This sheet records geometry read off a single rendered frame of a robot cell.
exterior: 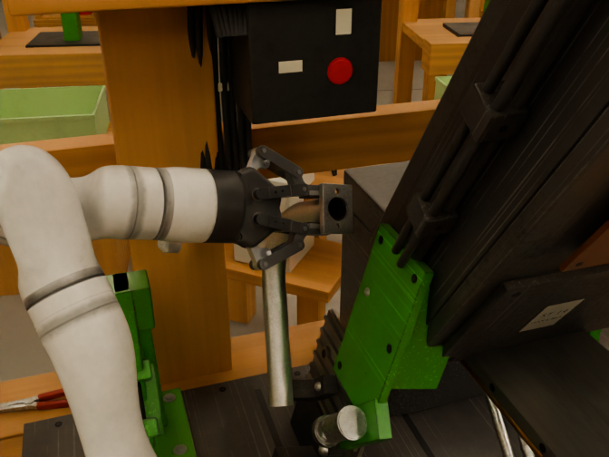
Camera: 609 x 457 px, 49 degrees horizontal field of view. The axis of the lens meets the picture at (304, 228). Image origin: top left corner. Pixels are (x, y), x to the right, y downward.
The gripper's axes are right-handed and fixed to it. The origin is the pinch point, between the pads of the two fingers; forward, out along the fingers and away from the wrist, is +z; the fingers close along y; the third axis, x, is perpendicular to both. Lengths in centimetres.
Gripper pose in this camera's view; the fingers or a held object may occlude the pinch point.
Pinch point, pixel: (318, 210)
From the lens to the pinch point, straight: 75.5
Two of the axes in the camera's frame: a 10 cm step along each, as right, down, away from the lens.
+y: -0.2, -10.0, 0.6
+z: 8.5, 0.2, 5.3
